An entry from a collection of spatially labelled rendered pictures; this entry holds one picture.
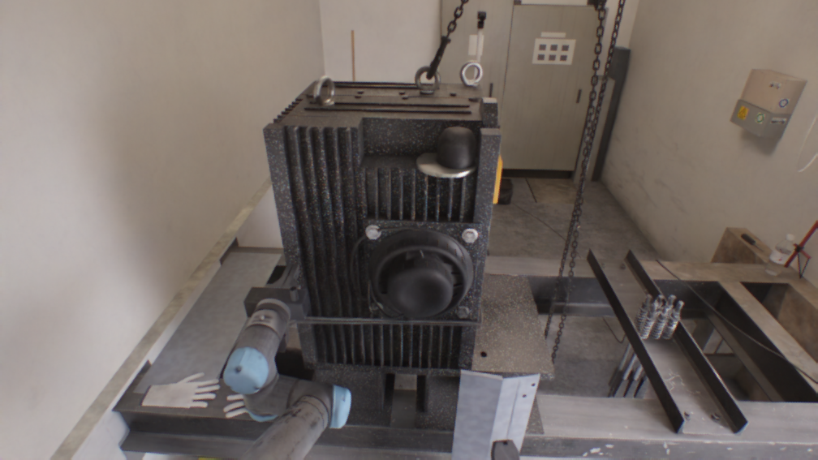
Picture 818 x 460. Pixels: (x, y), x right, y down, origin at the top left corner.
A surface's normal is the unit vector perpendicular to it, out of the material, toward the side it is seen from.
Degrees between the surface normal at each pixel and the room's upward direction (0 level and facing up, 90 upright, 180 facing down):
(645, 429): 0
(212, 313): 0
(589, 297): 90
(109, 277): 90
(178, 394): 0
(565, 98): 90
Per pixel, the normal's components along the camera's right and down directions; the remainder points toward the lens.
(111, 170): 1.00, 0.04
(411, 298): -0.05, 0.49
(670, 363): 0.01, -0.87
